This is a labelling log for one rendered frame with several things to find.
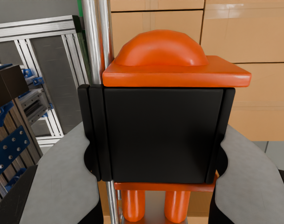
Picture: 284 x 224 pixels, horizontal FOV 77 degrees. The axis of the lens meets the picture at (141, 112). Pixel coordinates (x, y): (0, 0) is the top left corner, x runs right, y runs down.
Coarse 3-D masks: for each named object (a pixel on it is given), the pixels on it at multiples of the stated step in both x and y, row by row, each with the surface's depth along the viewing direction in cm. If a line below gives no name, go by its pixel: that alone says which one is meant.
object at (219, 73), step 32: (224, 64) 10; (128, 96) 9; (160, 96) 9; (192, 96) 9; (224, 96) 9; (128, 128) 10; (160, 128) 10; (192, 128) 10; (224, 128) 10; (128, 160) 11; (160, 160) 11; (192, 160) 11
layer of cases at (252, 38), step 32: (128, 0) 66; (160, 0) 65; (192, 0) 65; (224, 0) 65; (256, 0) 65; (128, 32) 71; (192, 32) 70; (224, 32) 70; (256, 32) 69; (256, 64) 75; (256, 96) 81; (256, 128) 89
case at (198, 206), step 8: (104, 184) 46; (104, 192) 44; (192, 192) 43; (200, 192) 43; (208, 192) 43; (104, 200) 42; (120, 200) 42; (192, 200) 41; (200, 200) 41; (208, 200) 41; (104, 208) 40; (192, 208) 40; (200, 208) 40; (208, 208) 40; (104, 216) 39; (192, 216) 38; (200, 216) 38
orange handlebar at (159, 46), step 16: (144, 32) 10; (160, 32) 10; (176, 32) 10; (128, 48) 10; (144, 48) 10; (160, 48) 10; (176, 48) 10; (192, 48) 10; (128, 64) 10; (144, 64) 10; (160, 64) 10; (176, 64) 10; (192, 64) 10; (128, 192) 15; (144, 192) 16; (176, 192) 15; (128, 208) 16; (144, 208) 17; (176, 208) 15
